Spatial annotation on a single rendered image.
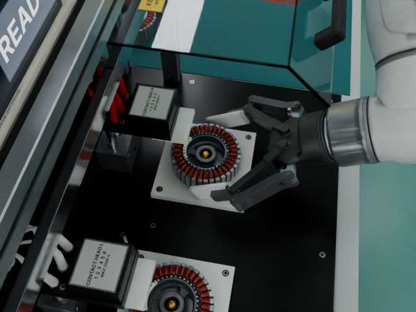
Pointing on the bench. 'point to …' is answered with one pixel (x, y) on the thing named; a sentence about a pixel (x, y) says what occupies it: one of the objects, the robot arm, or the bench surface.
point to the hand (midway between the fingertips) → (208, 156)
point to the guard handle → (337, 26)
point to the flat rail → (66, 187)
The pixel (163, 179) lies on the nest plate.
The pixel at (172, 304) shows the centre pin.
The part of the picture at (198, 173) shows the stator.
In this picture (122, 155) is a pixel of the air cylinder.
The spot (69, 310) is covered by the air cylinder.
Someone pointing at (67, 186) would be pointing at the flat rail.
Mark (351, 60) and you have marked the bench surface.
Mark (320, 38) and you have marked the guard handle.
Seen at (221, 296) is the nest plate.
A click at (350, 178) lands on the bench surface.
